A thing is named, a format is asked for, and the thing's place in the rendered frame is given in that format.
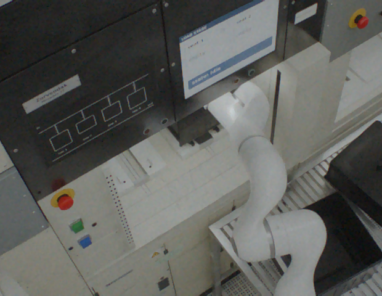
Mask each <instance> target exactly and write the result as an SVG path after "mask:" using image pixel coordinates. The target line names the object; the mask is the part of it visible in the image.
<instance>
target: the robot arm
mask: <svg viewBox="0 0 382 296"><path fill-rule="evenodd" d="M204 108H205V109H208V110H209V111H210V112H211V113H212V114H213V116H214V117H215V118H216V120H217V121H218V122H219V123H220V124H221V125H222V126H223V127H224V128H225V129H226V130H227V132H228V133H229V139H230V143H231V144H232V146H233V148H234V151H235V152H236V154H237V156H238V158H239V159H240V161H241V163H242V164H243V166H244V167H245V170H246V172H247V173H248V176H249V178H250V184H251V194H250V198H249V200H248V201H247V203H246V205H245V207H244V209H243V211H242V213H241V215H240V217H239V218H238V220H237V222H236V225H235V227H234V230H233V231H232V238H231V241H232V248H233V250H234V253H235V254H236V256H237V257H239V259H241V260H243V261H246V262H259V261H261V260H266V259H270V258H275V257H279V256H282V255H287V254H290V255H291V264H290V266H289V268H288V269H287V271H286V272H285V274H284V275H283V276H282V277H281V278H280V280H279V282H278V283H277V285H276V287H275V296H316V294H315V290H314V285H313V283H314V270H315V266H316V264H317V262H318V259H319V258H320V256H321V254H322V252H323V249H324V247H325V243H326V238H327V233H326V227H325V223H324V222H323V219H321V217H320V216H319V215H318V214H316V213H314V212H313V211H310V210H305V209H302V210H293V211H289V212H284V213H279V214H277V215H274V216H269V217H266V216H267V214H268V213H269V212H270V211H271V210H272V209H273V208H274V207H275V206H276V205H277V204H278V202H279V201H281V199H282V197H283V195H284V193H285V191H286V188H287V171H286V168H285V164H284V162H283V160H282V158H281V156H280V155H279V153H278V152H277V151H276V149H275V148H274V146H273V145H272V143H271V142H270V141H269V139H268V138H267V136H266V135H265V134H264V133H263V132H262V131H263V129H264V127H265V125H266V124H267V121H268V119H269V115H270V107H269V101H268V99H267V97H266V95H265V94H264V93H263V91H262V90H261V88H260V87H259V86H258V85H257V84H255V83H253V82H250V81H248V82H246V83H244V84H242V85H241V86H240V87H239V88H238V89H237V90H236V91H235V92H234V93H233V94H232V93H231V92H227V93H226V94H224V95H222V96H221V97H219V98H218V99H216V100H215V101H212V102H211V103H209V104H207V105H205V106H204ZM265 217H266V218H265Z"/></svg>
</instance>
